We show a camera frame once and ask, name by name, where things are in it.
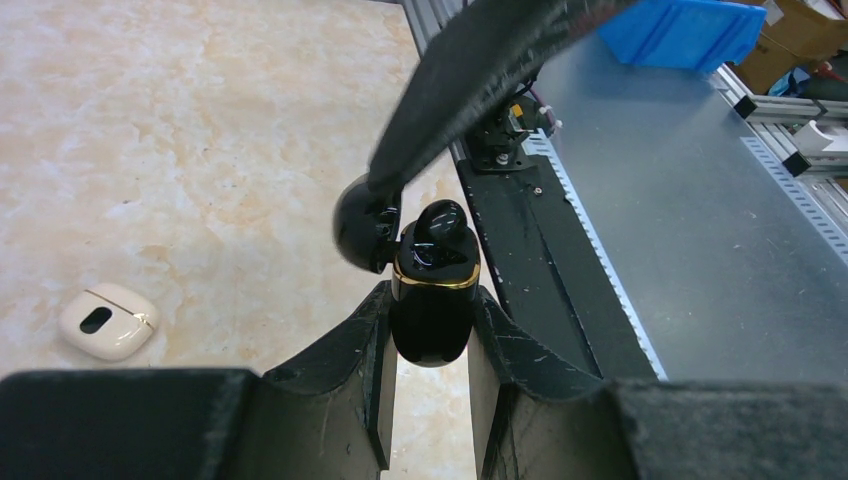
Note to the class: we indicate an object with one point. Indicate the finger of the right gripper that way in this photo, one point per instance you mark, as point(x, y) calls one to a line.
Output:
point(472, 65)

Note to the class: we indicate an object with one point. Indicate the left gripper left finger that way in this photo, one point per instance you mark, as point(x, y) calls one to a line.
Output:
point(326, 413)

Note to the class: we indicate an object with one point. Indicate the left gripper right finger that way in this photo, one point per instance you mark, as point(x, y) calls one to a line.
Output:
point(535, 416)

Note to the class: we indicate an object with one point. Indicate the black earbud case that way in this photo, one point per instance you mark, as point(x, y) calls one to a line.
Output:
point(433, 286)

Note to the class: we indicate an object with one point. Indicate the white earbud case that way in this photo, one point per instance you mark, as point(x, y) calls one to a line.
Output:
point(108, 321)

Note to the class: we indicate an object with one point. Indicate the black earbud front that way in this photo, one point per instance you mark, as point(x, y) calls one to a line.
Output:
point(441, 221)

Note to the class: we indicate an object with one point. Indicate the blue bin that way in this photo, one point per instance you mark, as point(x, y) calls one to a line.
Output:
point(684, 34)

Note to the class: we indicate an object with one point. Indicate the cardboard box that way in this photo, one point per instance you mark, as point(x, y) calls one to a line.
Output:
point(794, 34)

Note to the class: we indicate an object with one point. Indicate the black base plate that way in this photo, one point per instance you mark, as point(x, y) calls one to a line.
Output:
point(551, 272)

